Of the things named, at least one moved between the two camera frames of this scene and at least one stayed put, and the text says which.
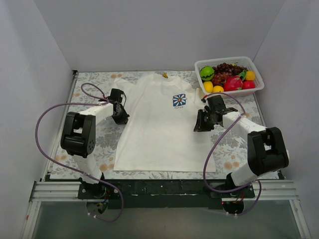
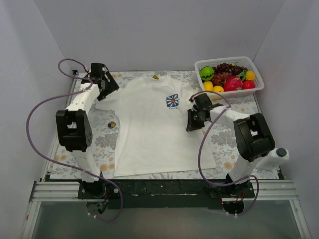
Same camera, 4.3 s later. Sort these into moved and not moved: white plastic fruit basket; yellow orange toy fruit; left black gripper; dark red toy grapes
Moved: left black gripper
Not moved: white plastic fruit basket; yellow orange toy fruit; dark red toy grapes
